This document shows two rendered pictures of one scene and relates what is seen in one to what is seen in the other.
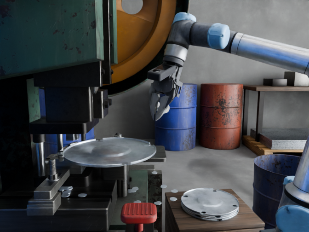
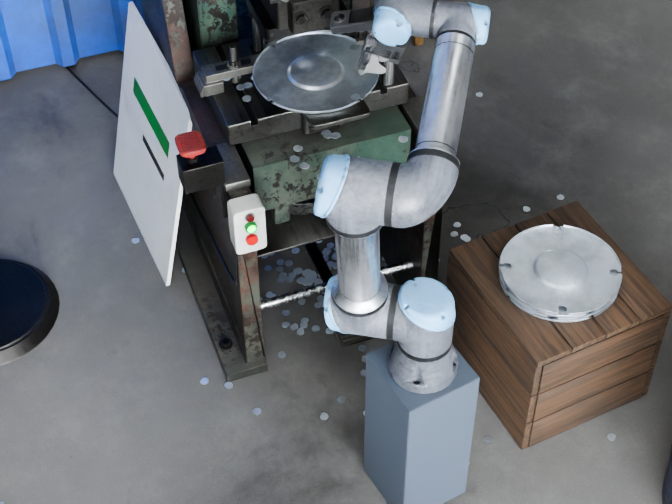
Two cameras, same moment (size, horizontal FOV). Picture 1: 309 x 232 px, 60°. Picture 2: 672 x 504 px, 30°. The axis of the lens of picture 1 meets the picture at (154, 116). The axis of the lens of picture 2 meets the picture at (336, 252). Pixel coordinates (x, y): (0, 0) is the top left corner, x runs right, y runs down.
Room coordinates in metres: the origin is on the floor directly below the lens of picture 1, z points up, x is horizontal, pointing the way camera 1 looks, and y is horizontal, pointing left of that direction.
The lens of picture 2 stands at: (0.12, -2.02, 2.60)
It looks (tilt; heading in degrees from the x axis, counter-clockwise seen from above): 47 degrees down; 71
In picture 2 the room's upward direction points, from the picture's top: straight up
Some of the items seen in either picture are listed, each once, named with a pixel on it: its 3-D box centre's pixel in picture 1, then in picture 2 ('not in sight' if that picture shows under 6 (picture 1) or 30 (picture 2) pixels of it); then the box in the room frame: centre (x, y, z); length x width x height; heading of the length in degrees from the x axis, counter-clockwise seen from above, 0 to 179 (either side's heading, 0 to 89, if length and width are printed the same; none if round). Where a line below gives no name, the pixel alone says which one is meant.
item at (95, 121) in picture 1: (68, 126); (296, 11); (0.82, 0.27, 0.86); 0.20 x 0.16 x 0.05; 1
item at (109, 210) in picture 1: (72, 182); (299, 76); (0.82, 0.27, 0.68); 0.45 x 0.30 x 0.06; 1
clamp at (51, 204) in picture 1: (52, 179); (230, 65); (0.65, 0.26, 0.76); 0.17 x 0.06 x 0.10; 1
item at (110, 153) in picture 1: (110, 150); (315, 71); (0.82, 0.14, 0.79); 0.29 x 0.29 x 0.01
